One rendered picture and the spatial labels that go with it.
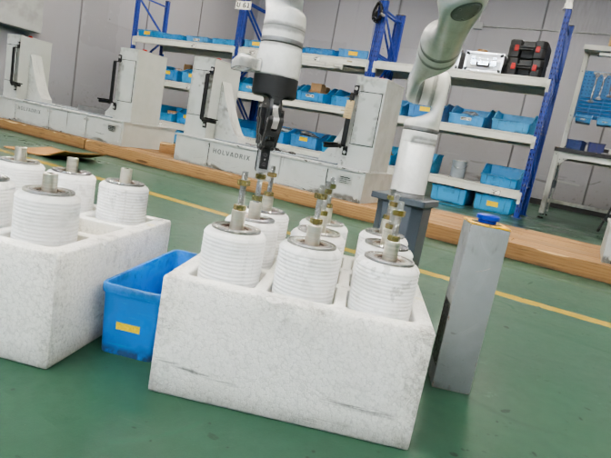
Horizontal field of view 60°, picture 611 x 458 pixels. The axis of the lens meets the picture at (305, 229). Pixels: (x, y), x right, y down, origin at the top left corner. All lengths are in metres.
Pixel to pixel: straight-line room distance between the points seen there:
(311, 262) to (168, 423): 0.29
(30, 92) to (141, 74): 1.39
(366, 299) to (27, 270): 0.49
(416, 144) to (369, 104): 1.76
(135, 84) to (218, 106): 0.73
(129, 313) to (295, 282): 0.29
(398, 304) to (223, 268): 0.26
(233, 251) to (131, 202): 0.36
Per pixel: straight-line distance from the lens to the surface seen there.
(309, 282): 0.76
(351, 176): 3.08
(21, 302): 0.89
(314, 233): 0.78
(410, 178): 1.39
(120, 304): 0.92
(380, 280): 0.76
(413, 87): 1.37
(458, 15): 1.06
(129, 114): 4.25
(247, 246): 0.78
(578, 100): 6.86
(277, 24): 0.90
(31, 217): 0.89
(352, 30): 10.43
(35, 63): 5.40
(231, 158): 3.52
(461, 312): 1.00
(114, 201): 1.08
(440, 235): 2.84
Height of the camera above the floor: 0.41
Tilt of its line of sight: 10 degrees down
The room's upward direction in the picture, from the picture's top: 10 degrees clockwise
